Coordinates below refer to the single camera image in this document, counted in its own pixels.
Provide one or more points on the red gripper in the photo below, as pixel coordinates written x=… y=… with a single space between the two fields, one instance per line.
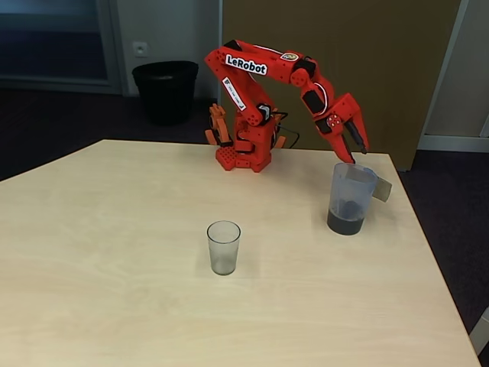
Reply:
x=342 y=121

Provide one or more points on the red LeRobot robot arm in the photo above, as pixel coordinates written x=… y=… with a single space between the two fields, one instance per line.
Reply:
x=277 y=63

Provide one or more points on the clear plastic cup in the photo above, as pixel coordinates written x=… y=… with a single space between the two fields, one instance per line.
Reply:
x=224 y=248

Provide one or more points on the orange table clamp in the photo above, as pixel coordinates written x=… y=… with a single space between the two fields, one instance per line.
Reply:
x=217 y=122
x=280 y=141

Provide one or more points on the brown pin board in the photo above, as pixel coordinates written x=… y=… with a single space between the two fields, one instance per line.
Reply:
x=382 y=57

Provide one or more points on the black waste bin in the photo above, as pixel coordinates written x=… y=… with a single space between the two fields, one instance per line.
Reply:
x=166 y=91

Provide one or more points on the grey chair edge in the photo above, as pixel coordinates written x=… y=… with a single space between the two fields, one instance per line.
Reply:
x=480 y=332

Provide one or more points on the grey framed glass door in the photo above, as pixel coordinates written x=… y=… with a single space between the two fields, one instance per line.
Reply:
x=53 y=42

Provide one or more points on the white wall socket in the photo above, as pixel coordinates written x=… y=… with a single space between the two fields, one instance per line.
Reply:
x=140 y=49

